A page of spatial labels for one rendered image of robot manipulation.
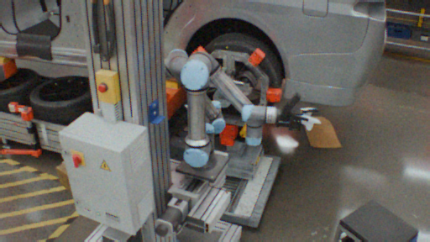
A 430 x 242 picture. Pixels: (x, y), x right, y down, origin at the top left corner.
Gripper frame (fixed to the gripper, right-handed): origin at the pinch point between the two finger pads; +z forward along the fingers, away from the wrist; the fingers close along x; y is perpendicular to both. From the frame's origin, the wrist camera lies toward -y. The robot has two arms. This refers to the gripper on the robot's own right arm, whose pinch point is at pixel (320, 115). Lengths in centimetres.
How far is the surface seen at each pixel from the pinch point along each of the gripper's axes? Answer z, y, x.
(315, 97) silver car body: 9, 29, -112
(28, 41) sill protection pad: -248, 9, -156
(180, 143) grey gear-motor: -88, 70, -101
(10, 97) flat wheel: -268, 61, -143
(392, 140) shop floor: 103, 97, -202
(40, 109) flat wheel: -222, 63, -123
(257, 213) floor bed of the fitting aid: -25, 107, -73
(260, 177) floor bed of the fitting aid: -26, 101, -116
